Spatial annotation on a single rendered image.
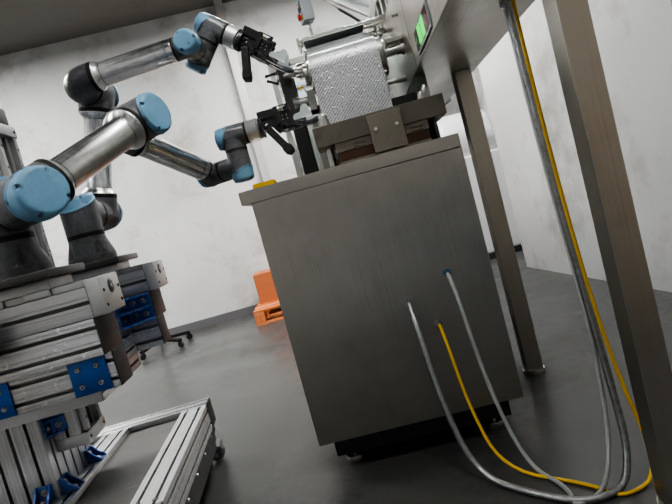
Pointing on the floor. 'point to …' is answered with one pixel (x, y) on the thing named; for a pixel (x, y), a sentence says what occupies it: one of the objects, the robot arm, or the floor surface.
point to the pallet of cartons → (266, 298)
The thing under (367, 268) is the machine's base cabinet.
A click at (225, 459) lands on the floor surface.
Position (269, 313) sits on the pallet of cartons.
